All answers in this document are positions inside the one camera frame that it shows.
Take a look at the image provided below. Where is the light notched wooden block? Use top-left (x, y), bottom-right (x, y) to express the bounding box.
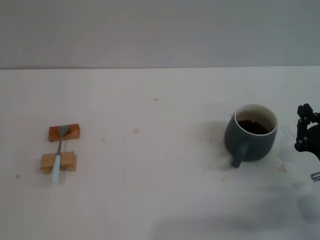
top-left (40, 151), bottom-right (78, 175)

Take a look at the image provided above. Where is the dark orange wooden block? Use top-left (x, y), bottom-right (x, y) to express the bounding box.
top-left (48, 122), bottom-right (82, 143)

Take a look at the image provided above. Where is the spoon with light blue handle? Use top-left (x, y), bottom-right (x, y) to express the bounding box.
top-left (51, 125), bottom-right (71, 184)

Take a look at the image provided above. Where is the grey ceramic cup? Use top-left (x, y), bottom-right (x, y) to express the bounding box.
top-left (223, 103), bottom-right (279, 169)

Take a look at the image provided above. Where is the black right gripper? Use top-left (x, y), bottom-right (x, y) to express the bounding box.
top-left (294, 103), bottom-right (320, 161)

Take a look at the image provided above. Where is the dark coffee liquid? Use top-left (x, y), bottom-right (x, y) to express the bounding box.
top-left (236, 119), bottom-right (270, 136)

